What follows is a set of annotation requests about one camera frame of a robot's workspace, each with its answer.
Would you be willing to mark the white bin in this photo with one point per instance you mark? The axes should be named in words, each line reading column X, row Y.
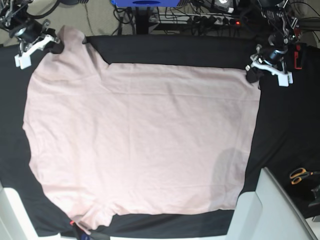
column 268, row 213
column 15, row 223

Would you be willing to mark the pink T-shirt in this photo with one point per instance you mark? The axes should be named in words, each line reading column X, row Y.
column 131, row 138

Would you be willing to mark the white power strip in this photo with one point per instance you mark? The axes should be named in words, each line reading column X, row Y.
column 183, row 19

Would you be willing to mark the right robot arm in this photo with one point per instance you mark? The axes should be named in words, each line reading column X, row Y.
column 31, row 34

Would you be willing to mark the blue plastic box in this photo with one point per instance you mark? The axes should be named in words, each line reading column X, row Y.
column 145, row 3

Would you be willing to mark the white bin right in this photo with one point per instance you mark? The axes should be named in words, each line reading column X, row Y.
column 268, row 213

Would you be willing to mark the white bin left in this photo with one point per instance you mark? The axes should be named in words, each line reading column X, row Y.
column 15, row 223

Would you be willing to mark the red black clamp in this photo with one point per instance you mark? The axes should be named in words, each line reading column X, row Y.
column 78, row 232

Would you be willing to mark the black table leg post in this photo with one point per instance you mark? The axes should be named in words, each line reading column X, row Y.
column 142, row 15

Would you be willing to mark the orange handled scissors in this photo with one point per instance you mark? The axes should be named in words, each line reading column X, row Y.
column 300, row 174

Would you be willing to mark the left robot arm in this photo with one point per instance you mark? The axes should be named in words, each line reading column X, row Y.
column 274, row 11

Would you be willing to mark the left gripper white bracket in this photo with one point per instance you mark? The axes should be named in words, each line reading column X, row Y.
column 269, row 59

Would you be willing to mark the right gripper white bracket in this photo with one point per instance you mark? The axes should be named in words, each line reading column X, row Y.
column 55, row 46

